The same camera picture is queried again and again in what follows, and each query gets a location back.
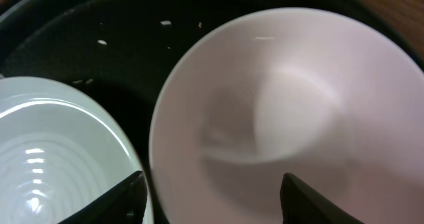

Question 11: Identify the round black tray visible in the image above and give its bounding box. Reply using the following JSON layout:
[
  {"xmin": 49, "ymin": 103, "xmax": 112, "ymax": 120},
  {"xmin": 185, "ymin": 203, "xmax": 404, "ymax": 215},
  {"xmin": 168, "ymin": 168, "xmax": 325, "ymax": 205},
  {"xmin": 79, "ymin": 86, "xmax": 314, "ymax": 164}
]
[{"xmin": 1, "ymin": 0, "xmax": 423, "ymax": 223}]

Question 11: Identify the white bowl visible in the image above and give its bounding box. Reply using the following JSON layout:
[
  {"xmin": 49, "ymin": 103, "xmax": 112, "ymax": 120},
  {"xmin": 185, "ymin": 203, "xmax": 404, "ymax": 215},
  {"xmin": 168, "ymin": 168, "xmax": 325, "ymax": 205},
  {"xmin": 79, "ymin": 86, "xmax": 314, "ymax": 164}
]
[{"xmin": 150, "ymin": 8, "xmax": 423, "ymax": 223}]

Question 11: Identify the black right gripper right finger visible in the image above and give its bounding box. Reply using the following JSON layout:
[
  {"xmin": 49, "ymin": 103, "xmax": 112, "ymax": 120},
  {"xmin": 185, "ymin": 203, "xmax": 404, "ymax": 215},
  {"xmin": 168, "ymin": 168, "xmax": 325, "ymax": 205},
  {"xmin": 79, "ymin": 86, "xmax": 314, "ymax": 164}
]
[{"xmin": 280, "ymin": 173, "xmax": 363, "ymax": 224}]

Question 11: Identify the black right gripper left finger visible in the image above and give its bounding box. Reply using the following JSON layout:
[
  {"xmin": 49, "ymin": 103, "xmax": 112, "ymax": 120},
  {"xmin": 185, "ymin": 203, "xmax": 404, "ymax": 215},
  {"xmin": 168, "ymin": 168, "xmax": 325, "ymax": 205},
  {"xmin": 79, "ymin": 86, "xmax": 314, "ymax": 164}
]
[{"xmin": 59, "ymin": 171, "xmax": 148, "ymax": 224}]

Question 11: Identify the white plate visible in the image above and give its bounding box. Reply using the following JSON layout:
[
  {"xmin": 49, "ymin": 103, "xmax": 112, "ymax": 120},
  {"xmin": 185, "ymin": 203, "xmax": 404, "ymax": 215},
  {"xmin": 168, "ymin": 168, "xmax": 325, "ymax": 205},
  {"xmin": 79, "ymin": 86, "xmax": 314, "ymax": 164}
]
[{"xmin": 1, "ymin": 77, "xmax": 154, "ymax": 223}]

